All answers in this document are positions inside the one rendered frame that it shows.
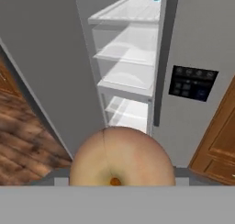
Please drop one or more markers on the brown wooden cupboard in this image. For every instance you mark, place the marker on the brown wooden cupboard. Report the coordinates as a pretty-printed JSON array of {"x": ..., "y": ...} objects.
[{"x": 218, "y": 145}]

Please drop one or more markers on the grey fridge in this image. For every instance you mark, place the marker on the grey fridge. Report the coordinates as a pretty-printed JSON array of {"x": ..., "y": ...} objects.
[{"x": 189, "y": 50}]

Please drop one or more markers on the pale orange peach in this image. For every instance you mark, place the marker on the pale orange peach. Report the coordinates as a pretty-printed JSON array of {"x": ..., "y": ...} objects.
[{"x": 122, "y": 154}]

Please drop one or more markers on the grey open fridge door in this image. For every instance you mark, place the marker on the grey open fridge door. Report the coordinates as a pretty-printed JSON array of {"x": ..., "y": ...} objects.
[{"x": 49, "y": 65}]

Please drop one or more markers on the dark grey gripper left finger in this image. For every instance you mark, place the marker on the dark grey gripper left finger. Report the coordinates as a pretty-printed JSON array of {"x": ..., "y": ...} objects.
[{"x": 58, "y": 178}]

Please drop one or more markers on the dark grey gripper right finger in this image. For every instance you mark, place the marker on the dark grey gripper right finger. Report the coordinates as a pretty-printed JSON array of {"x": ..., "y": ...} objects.
[{"x": 183, "y": 177}]

